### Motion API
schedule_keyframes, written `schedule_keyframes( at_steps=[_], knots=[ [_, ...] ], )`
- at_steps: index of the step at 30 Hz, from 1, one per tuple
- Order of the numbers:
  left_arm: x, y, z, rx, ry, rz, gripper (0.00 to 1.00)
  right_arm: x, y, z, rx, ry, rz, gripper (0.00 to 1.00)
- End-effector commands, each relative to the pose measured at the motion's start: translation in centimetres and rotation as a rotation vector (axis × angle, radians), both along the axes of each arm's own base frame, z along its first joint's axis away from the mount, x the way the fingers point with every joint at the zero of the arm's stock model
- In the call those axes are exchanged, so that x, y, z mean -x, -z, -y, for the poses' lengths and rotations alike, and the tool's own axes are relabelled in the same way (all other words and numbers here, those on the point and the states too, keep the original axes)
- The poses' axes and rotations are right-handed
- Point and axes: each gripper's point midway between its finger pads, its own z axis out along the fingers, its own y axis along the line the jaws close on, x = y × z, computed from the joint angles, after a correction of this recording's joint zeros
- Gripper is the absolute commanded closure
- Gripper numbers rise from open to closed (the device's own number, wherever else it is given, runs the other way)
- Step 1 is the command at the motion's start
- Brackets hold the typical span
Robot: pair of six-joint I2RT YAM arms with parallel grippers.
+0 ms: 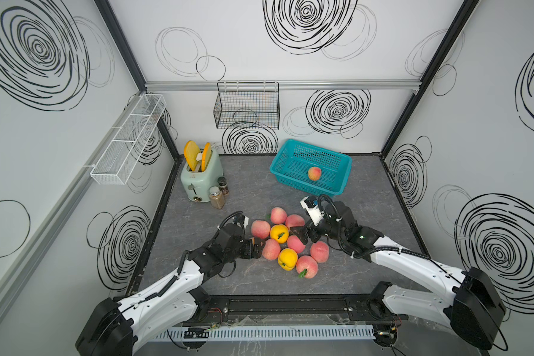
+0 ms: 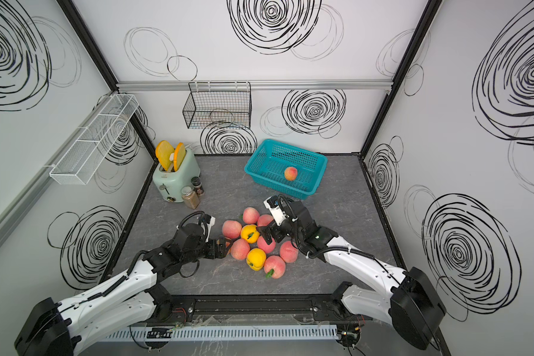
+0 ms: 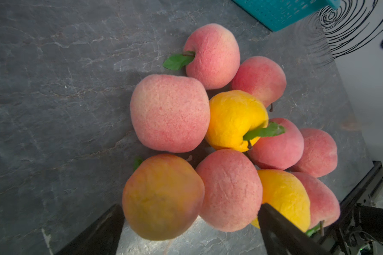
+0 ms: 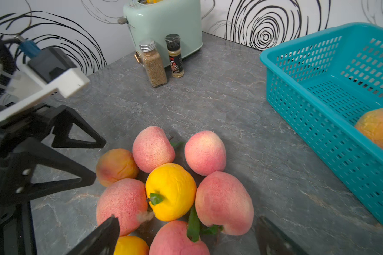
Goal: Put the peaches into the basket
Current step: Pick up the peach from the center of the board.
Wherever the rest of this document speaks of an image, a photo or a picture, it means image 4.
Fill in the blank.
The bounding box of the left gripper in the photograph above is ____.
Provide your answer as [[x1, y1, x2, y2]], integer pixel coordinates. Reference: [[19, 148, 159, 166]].
[[0, 105, 106, 255]]

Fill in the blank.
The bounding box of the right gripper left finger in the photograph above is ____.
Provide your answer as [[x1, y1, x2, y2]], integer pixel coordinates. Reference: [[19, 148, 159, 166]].
[[67, 215, 120, 255]]

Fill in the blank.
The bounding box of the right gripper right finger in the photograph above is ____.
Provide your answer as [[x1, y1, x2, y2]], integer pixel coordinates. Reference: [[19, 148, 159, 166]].
[[255, 216, 308, 255]]

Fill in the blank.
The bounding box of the pink peach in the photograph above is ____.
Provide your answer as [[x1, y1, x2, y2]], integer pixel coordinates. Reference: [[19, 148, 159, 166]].
[[185, 131, 227, 176], [96, 178, 149, 236], [133, 126, 176, 173], [195, 172, 254, 236], [149, 221, 210, 255]]

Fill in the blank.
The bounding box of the orange peach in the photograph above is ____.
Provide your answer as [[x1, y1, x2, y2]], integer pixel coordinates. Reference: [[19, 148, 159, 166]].
[[355, 108, 383, 150], [96, 149, 140, 187]]

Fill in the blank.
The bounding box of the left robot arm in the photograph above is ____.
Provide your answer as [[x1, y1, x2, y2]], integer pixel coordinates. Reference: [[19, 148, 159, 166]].
[[0, 35, 106, 255]]

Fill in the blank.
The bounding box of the teal plastic basket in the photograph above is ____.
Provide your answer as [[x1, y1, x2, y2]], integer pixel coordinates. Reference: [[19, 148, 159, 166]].
[[260, 22, 383, 226]]

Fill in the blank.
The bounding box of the lower yellow pepper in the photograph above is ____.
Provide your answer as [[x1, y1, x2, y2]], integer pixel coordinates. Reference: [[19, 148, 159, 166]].
[[114, 236, 149, 255]]

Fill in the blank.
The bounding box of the yellow pepper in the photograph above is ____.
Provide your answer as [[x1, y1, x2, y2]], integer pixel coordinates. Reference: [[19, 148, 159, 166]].
[[114, 236, 149, 255], [145, 163, 197, 222]]

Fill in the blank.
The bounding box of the upper yellow pepper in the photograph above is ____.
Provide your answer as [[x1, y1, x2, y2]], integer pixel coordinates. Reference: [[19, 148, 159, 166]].
[[145, 163, 197, 222]]

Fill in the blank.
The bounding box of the silver cap spice jar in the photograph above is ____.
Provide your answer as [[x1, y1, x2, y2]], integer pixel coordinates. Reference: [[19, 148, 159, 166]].
[[139, 38, 168, 88]]

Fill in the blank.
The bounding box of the black cap spice bottle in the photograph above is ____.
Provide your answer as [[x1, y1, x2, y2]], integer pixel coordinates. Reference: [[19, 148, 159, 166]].
[[165, 34, 184, 78]]

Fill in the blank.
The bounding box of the mint green toaster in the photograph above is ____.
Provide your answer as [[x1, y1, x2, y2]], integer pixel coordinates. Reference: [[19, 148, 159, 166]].
[[118, 0, 203, 67]]

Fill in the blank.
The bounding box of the right yellow toast slice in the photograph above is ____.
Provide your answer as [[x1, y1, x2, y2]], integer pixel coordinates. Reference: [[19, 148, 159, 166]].
[[146, 0, 162, 4]]

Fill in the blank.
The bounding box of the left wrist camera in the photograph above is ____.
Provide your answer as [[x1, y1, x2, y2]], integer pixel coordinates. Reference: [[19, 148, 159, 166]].
[[0, 36, 89, 122]]

